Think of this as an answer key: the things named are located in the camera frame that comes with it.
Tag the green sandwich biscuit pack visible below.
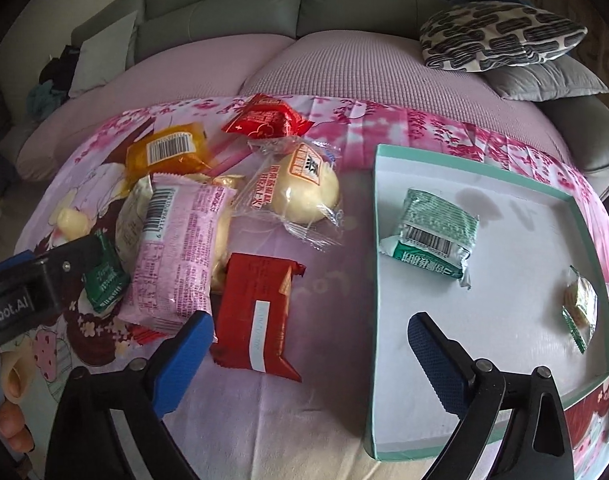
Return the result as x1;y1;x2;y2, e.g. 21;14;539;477
561;266;598;354

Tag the orange cake pack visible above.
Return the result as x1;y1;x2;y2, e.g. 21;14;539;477
126;122;214;182

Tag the green white barcode snack pack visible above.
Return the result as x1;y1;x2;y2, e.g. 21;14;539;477
379;188;480;289

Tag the round bun clear wrapper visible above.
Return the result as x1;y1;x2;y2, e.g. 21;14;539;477
233;136;344;250

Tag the black white patterned pillow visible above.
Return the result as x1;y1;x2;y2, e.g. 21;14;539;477
420;1;587;73

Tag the grey sofa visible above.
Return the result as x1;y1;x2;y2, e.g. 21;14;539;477
0;0;609;196

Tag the dark clothes pile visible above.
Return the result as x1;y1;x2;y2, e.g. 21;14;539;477
26;44;80;122

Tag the red heart snack pack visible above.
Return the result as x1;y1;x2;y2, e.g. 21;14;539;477
221;94;314;140

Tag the grey cushion right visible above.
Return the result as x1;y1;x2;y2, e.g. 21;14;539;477
483;55;609;103

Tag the pink bread pack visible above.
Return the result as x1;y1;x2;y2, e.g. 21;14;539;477
118;174;236;335

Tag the teal rimmed white tray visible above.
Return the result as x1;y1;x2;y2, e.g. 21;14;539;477
366;144;609;462

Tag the dark red wafer pack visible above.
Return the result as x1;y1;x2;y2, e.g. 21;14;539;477
210;252;305;382

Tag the small dark green packet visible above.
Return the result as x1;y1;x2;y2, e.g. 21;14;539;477
83;231;130;315

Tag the light grey cushion left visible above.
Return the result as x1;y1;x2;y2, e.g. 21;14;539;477
68;12;137;99

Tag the cream bread pack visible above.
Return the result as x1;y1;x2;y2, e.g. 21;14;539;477
114;174;245;294

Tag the pink sofa seat cover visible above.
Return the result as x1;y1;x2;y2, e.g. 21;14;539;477
16;30;571;181

